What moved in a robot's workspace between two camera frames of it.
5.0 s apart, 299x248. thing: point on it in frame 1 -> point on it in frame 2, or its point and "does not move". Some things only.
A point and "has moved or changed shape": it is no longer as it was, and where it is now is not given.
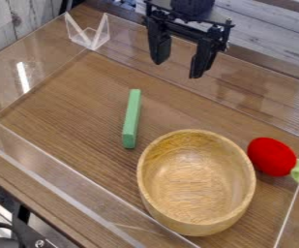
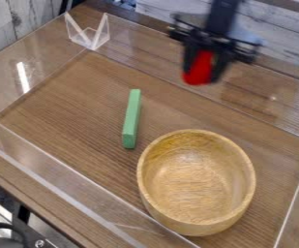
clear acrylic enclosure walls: [134, 155] does not move
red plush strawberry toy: [276, 158] has moved or changed shape
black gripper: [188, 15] -> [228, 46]
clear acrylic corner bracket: [90, 38] does not move
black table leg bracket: [25, 236] does not move
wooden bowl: [196, 181] does not move
